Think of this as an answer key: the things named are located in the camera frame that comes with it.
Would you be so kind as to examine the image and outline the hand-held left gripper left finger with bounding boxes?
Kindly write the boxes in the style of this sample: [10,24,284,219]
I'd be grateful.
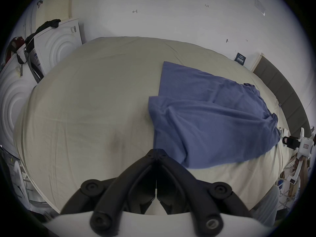
[60,149,158,234]

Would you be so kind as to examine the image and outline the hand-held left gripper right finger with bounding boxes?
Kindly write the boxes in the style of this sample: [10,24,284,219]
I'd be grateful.
[157,149,253,235]

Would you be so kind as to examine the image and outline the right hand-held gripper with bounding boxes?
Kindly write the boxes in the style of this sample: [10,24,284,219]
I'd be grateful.
[282,127,316,185]

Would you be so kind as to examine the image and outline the blue shirt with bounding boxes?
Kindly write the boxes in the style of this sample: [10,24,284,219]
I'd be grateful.
[148,61,282,169]

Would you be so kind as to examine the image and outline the person's right hand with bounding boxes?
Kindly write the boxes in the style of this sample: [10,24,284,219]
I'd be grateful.
[299,156,310,189]

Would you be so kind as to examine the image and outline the dark grey padded headboard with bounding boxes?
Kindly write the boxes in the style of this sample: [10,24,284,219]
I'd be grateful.
[253,55,312,138]

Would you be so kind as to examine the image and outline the person's legs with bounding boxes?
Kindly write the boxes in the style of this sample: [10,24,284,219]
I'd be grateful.
[249,185,281,228]

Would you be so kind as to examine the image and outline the bed with beige sheet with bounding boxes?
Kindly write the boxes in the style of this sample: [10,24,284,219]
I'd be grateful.
[13,36,289,214]

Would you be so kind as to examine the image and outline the white washing machine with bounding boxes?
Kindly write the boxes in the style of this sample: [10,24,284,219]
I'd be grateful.
[23,19,83,77]
[0,48,45,157]

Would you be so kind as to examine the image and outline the cream foam panel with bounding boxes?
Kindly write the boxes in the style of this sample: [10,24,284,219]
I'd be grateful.
[36,0,72,30]

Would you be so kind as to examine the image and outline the white wall notice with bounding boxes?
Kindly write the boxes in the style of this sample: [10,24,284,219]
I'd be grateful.
[254,0,266,16]

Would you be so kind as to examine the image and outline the black cloth strap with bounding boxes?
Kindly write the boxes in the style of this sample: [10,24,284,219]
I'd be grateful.
[17,19,61,65]

